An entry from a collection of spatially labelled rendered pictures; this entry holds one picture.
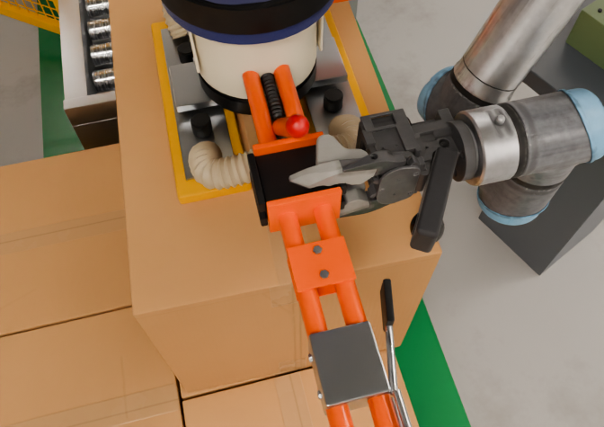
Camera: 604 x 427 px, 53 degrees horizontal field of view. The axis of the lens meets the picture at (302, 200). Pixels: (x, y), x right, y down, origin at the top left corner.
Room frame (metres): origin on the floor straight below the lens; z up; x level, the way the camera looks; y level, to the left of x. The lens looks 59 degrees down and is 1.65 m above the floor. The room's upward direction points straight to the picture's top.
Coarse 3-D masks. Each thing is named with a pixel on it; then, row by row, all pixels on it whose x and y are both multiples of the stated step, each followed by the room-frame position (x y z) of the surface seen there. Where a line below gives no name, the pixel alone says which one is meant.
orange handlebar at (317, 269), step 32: (256, 96) 0.48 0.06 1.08; (288, 96) 0.48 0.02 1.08; (256, 128) 0.44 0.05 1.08; (288, 224) 0.31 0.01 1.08; (320, 224) 0.31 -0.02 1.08; (288, 256) 0.27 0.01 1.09; (320, 256) 0.27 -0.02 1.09; (320, 288) 0.24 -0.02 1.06; (352, 288) 0.24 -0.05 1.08; (320, 320) 0.20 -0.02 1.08; (352, 320) 0.20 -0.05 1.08; (384, 416) 0.11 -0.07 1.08
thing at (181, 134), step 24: (168, 48) 0.68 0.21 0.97; (168, 72) 0.63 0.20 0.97; (168, 96) 0.59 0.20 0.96; (168, 120) 0.54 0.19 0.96; (192, 120) 0.52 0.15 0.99; (216, 120) 0.54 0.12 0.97; (192, 144) 0.50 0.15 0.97; (240, 144) 0.50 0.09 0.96; (192, 192) 0.42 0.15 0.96; (216, 192) 0.42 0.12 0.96
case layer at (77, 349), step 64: (0, 192) 0.68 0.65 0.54; (64, 192) 0.68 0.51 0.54; (0, 256) 0.53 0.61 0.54; (64, 256) 0.53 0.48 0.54; (128, 256) 0.53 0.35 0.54; (0, 320) 0.39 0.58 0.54; (64, 320) 0.39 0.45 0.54; (128, 320) 0.39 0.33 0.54; (0, 384) 0.27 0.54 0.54; (64, 384) 0.27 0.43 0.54; (128, 384) 0.27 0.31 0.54; (256, 384) 0.27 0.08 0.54
